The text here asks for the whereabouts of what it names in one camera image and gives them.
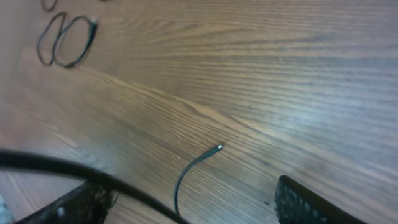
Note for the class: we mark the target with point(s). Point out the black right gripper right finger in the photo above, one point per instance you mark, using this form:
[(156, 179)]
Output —
[(296, 204)]

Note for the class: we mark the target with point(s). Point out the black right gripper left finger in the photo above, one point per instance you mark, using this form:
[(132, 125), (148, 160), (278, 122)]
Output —
[(86, 204)]

